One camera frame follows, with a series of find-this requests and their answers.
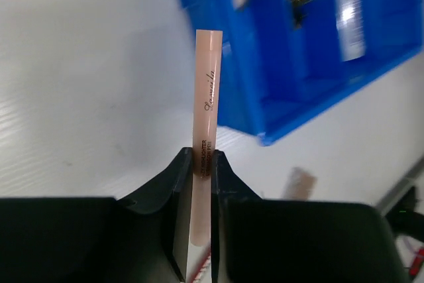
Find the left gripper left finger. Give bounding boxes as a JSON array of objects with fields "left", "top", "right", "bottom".
[{"left": 1, "top": 148, "right": 192, "bottom": 282}]

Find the brown eyeshadow palette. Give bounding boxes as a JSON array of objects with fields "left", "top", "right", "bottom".
[{"left": 282, "top": 167, "right": 317, "bottom": 201}]

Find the pink highlighter stick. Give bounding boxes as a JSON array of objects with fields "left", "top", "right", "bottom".
[{"left": 190, "top": 29, "right": 223, "bottom": 247}]

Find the blue plastic organizer tray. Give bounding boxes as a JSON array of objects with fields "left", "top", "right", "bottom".
[{"left": 180, "top": 0, "right": 423, "bottom": 146}]

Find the clear white lotion bottle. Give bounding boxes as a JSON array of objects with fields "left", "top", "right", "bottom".
[{"left": 337, "top": 0, "right": 366, "bottom": 61}]

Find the aluminium side rail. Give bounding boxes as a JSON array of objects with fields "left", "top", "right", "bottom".
[{"left": 376, "top": 157, "right": 423, "bottom": 215}]

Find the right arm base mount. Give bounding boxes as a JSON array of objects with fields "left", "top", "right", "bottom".
[{"left": 384, "top": 186, "right": 424, "bottom": 277}]

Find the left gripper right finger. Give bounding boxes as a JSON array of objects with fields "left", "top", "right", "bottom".
[{"left": 211, "top": 151, "right": 409, "bottom": 282}]

